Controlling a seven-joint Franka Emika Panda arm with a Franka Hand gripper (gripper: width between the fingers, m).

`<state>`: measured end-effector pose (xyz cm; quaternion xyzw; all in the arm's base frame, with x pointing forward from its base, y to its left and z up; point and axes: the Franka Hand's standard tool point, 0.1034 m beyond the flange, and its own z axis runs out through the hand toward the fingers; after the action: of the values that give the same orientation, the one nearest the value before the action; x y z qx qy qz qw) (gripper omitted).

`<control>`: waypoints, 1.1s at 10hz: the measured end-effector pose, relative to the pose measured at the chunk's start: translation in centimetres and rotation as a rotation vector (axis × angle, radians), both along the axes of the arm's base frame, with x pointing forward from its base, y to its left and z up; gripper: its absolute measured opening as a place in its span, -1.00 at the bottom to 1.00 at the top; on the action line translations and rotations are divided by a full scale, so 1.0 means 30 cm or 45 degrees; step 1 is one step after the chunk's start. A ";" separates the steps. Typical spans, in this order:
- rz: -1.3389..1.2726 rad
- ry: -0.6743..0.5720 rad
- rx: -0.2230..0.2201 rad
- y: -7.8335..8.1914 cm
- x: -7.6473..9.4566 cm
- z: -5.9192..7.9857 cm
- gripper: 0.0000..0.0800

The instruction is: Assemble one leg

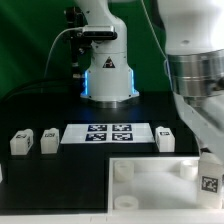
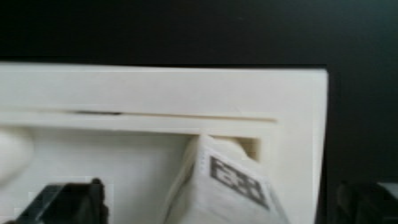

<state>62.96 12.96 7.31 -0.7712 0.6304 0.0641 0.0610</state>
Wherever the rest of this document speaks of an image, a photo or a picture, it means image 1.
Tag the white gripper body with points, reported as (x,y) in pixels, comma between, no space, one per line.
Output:
(209,132)

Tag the white square table top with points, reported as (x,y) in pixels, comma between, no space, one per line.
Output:
(153,183)

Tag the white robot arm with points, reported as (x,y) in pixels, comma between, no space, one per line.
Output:
(194,62)

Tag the white marker sheet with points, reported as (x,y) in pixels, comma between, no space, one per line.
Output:
(107,133)

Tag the white part left edge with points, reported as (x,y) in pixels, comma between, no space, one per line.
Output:
(1,173)

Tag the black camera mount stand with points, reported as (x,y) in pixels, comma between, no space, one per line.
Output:
(75,18)

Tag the grey camera on mount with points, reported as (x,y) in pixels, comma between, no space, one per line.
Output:
(99,32)

